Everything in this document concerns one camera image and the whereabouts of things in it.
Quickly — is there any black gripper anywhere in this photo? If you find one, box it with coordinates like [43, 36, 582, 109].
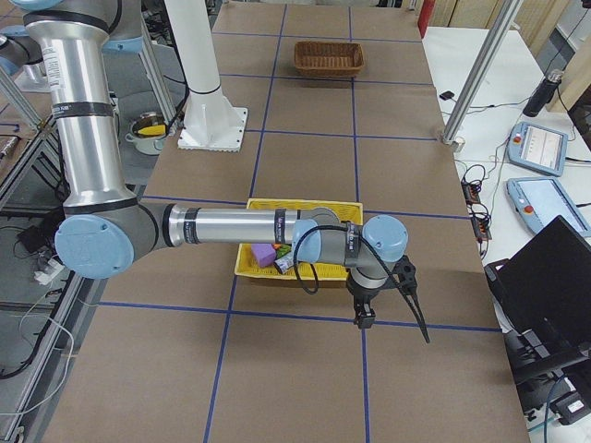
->
[346, 272, 385, 329]

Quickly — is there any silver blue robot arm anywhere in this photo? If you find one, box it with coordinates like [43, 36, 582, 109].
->
[1, 25, 46, 77]
[19, 1, 421, 329]

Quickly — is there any yellow woven basket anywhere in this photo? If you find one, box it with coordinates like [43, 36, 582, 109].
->
[235, 198, 364, 281]

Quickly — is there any brown wicker basket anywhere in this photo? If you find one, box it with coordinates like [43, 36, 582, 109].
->
[294, 41, 365, 78]

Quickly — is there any black silver can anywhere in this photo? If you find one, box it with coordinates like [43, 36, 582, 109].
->
[274, 254, 294, 275]

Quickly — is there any orange toy carrot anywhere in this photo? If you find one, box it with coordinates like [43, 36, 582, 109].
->
[272, 244, 291, 257]

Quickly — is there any purple foam block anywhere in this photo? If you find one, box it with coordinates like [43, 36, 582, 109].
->
[250, 244, 276, 268]

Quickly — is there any orange black usb hub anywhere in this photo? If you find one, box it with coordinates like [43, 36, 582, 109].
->
[461, 180, 491, 243]

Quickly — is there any black monitor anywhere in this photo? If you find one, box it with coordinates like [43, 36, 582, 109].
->
[485, 216, 590, 390]

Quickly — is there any blue teach pendant near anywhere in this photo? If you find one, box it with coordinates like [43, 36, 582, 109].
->
[506, 177, 590, 238]

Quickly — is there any blue teach pendant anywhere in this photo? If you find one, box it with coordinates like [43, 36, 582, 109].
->
[507, 122, 569, 177]
[506, 177, 590, 238]

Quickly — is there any small black puck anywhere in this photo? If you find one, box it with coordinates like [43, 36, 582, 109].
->
[440, 90, 454, 101]

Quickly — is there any blue teach pendant far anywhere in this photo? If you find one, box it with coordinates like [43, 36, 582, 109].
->
[507, 122, 569, 177]

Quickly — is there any black water bottle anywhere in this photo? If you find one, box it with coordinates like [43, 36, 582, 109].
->
[523, 69, 564, 117]

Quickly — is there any white enamel pot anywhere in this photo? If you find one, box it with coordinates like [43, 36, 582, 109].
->
[125, 112, 167, 156]

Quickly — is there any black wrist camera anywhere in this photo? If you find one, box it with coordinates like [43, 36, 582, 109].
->
[393, 255, 417, 299]

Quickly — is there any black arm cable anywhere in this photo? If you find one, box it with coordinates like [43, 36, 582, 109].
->
[289, 222, 431, 345]

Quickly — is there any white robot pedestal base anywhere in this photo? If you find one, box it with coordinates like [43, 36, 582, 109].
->
[165, 0, 248, 152]

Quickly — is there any aluminium frame post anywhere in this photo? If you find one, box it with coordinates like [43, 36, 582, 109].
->
[440, 0, 523, 153]

